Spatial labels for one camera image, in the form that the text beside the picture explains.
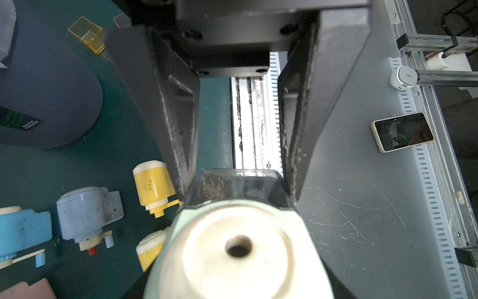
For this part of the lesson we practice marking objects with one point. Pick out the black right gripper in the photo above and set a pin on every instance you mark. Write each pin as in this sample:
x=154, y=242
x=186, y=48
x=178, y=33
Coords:
x=171, y=43

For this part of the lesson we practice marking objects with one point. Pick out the clear grey shavings tray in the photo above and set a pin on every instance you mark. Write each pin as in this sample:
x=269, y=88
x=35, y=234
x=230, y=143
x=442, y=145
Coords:
x=262, y=186

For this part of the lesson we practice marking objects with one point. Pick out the red transparent shavings tray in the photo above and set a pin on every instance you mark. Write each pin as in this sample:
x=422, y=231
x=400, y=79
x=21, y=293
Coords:
x=122, y=21

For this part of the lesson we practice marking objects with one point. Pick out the yellow white pencil sharpener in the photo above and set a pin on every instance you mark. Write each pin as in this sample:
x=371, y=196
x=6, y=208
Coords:
x=154, y=187

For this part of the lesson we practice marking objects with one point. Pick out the yellow transparent shavings tray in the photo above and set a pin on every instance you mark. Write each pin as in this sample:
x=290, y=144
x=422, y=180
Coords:
x=89, y=34

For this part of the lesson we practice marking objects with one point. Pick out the grey green pencil sharpener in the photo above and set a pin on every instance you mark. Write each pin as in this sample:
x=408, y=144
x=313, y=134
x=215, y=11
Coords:
x=238, y=249

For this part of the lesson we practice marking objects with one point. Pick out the small yellow pencil sharpener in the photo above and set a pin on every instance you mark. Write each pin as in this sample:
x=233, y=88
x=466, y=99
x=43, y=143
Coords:
x=149, y=248

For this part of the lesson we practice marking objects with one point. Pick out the light blue pencil sharpener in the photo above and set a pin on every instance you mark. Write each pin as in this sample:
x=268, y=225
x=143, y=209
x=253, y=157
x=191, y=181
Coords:
x=22, y=229

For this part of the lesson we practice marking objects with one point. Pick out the pink pencil sharpener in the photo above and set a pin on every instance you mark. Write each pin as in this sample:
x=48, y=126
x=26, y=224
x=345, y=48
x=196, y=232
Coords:
x=39, y=290

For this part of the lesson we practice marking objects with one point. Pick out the smartphone on bench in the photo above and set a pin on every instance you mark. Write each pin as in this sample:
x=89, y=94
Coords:
x=400, y=132

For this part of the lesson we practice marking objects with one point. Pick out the grey trash bin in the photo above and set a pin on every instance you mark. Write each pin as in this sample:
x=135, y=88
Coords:
x=49, y=97

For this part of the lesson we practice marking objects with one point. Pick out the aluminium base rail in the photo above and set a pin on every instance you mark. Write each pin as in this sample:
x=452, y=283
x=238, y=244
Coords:
x=256, y=119

